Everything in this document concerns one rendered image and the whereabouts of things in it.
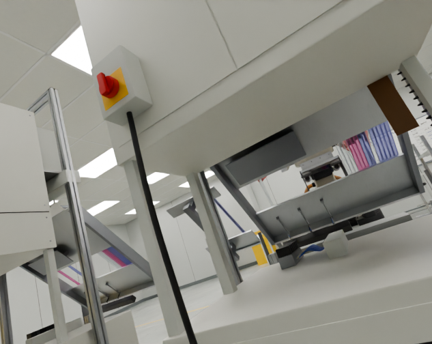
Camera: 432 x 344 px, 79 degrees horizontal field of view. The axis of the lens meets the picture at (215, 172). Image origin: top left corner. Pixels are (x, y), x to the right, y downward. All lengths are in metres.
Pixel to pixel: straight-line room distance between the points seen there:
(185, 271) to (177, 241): 1.04
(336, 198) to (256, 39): 0.92
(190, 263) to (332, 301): 9.23
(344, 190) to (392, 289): 0.87
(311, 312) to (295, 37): 0.45
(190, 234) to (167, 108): 8.98
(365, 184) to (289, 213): 0.35
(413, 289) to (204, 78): 0.48
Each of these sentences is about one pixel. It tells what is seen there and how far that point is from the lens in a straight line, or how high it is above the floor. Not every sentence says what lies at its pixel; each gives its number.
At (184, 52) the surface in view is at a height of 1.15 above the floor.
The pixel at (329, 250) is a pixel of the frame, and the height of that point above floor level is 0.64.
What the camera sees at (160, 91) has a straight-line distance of 0.62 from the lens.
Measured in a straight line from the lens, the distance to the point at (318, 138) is 1.11.
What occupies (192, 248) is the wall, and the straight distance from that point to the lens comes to 9.51.
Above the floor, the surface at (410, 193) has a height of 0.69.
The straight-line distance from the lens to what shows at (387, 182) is 1.34.
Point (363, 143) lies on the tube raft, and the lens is 1.19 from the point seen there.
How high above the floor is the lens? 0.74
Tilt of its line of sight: 16 degrees up
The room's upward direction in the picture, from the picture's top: 20 degrees counter-clockwise
